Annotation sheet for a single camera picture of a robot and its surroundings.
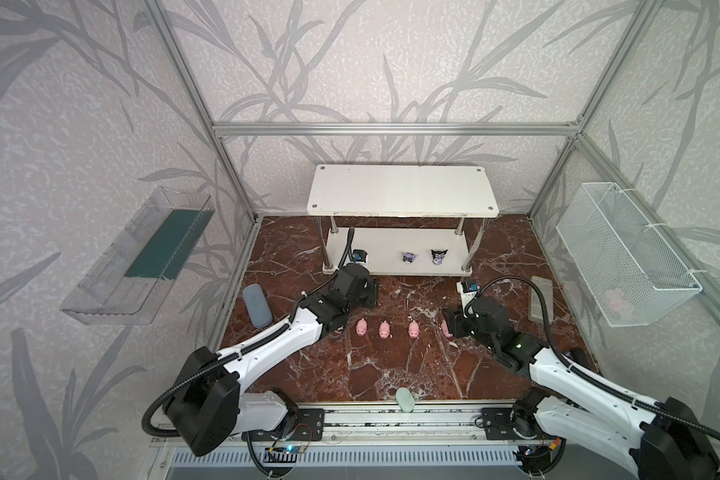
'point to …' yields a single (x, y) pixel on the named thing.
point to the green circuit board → (286, 449)
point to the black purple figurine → (438, 256)
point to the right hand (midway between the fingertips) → (450, 299)
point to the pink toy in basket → (616, 299)
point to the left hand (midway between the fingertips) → (379, 277)
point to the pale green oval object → (405, 400)
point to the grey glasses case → (536, 310)
